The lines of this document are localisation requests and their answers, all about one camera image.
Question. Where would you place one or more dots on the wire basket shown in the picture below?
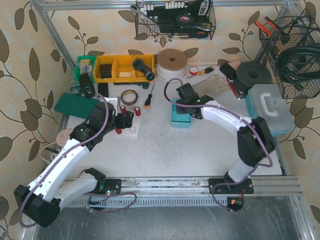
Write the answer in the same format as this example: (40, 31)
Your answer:
(164, 12)
(294, 56)

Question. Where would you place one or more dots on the green pipe wrench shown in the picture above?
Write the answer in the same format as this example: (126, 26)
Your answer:
(144, 85)

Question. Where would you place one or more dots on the silver wrench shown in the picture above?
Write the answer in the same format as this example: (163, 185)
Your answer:
(136, 10)

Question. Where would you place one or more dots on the white cable spool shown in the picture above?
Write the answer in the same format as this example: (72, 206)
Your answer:
(171, 63)

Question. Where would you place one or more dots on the pink sanding disc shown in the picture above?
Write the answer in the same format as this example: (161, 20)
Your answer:
(63, 137)

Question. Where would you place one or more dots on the black box in bin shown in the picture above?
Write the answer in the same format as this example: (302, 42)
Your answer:
(105, 71)

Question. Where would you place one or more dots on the grey pipe fitting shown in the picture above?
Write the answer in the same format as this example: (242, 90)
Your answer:
(139, 66)

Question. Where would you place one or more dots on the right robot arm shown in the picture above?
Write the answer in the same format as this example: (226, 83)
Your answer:
(253, 137)

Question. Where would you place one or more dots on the right wire basket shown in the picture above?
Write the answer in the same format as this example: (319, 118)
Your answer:
(294, 56)

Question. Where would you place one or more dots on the yellow black screwdriver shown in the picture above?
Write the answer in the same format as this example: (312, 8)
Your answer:
(203, 72)

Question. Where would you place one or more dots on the black aluminium extrusion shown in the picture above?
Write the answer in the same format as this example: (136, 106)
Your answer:
(103, 89)

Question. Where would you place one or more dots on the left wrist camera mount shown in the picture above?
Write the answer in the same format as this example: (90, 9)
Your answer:
(114, 100)

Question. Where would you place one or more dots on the green storage bin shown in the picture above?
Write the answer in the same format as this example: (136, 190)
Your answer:
(84, 65)

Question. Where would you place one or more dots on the orange handled pliers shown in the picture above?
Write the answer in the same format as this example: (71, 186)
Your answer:
(264, 27)

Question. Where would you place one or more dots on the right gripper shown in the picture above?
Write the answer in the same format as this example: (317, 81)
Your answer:
(182, 108)

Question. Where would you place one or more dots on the black orange screwdriver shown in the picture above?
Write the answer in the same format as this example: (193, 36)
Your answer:
(147, 102)

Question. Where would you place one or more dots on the black spool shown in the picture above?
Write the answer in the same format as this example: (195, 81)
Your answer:
(249, 74)

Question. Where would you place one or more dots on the top wire basket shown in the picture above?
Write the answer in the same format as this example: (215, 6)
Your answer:
(164, 12)

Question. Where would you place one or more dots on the brown tape roll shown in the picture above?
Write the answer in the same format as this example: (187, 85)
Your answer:
(129, 97)

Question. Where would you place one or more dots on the canvas work glove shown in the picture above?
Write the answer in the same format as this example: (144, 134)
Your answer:
(211, 86)

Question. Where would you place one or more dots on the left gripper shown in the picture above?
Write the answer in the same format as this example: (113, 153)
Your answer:
(125, 120)

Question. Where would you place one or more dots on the red large spring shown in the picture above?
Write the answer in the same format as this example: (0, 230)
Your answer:
(118, 130)
(123, 109)

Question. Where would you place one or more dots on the red white tape roll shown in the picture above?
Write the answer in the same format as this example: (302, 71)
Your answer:
(193, 71)

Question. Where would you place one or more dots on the yellow storage bin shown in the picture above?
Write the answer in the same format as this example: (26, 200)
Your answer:
(122, 68)

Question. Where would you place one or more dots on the black electrical tape roll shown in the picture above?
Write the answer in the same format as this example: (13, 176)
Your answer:
(184, 19)

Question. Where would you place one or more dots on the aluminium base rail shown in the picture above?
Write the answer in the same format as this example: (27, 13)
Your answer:
(184, 191)

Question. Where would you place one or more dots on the teal plastic spring tray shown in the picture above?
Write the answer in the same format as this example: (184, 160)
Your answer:
(181, 121)

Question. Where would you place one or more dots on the teal clear toolbox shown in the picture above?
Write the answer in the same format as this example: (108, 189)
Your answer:
(265, 100)

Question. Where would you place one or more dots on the black digital meter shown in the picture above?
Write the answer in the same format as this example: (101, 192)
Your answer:
(86, 86)

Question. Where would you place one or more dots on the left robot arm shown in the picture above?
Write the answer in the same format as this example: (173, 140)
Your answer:
(44, 197)

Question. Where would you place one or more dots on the black sanding block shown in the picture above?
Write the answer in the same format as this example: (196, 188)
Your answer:
(228, 71)

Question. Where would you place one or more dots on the white peg base plate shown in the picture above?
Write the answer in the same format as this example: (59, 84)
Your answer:
(134, 130)

